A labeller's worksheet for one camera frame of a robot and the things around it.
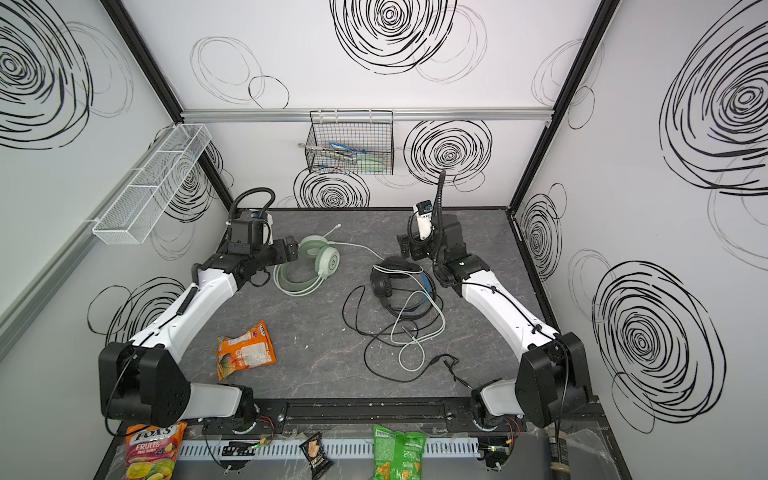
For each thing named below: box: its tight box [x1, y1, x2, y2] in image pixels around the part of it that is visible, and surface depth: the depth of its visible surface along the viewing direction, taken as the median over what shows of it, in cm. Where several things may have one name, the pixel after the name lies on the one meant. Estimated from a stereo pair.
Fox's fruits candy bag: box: [124, 421, 188, 480], surface depth 67 cm
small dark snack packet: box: [299, 431, 334, 480], surface depth 69 cm
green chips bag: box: [371, 424, 428, 480], surface depth 67 cm
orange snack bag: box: [216, 319, 277, 381], surface depth 82 cm
